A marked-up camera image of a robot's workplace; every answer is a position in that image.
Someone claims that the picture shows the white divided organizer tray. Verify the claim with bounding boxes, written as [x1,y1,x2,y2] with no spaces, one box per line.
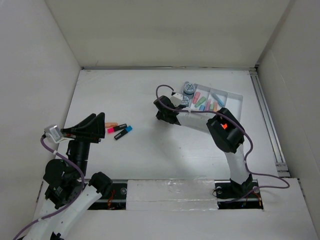
[177,83,244,133]

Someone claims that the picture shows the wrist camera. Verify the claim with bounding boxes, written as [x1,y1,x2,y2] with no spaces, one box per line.
[170,92,184,107]
[44,124,65,144]

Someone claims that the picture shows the pink cap black highlighter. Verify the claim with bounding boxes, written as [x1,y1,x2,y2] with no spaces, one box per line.
[107,123,127,134]

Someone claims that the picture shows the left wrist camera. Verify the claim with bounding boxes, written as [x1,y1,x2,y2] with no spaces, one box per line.
[44,124,65,144]

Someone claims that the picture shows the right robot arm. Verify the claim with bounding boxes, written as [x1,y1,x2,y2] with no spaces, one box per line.
[153,95,253,199]

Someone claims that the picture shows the blue patterned tape roll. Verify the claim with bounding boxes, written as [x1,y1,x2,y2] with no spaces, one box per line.
[182,82,197,96]

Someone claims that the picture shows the green cap clear marker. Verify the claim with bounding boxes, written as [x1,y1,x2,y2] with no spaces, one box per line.
[209,103,214,112]

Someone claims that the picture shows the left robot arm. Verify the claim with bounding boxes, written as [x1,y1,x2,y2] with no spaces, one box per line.
[24,112,113,240]

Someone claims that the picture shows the purple translucent marker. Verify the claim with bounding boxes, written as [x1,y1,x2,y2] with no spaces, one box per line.
[204,99,211,111]

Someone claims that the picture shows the green eraser case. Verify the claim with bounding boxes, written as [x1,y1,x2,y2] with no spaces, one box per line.
[194,96,207,108]

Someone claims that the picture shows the blue cap black highlighter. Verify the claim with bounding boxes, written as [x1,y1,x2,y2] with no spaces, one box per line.
[114,125,133,141]

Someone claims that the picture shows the aluminium frame profile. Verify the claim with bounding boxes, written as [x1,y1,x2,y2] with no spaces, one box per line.
[249,68,291,178]

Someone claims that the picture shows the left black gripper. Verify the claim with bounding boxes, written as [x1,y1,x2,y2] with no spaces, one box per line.
[62,111,106,177]

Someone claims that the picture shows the orange cap black highlighter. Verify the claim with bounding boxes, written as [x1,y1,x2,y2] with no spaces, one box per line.
[221,123,228,129]

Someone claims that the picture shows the blue cap clear marker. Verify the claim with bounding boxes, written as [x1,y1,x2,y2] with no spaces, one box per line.
[211,93,224,107]

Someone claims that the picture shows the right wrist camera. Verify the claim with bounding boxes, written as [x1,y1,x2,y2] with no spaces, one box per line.
[170,92,184,107]

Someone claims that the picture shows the metal mounting rail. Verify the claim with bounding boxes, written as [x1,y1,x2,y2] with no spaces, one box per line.
[82,178,263,211]

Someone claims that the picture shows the yellow cap translucent marker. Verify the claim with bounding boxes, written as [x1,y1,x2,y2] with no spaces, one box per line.
[213,101,219,112]

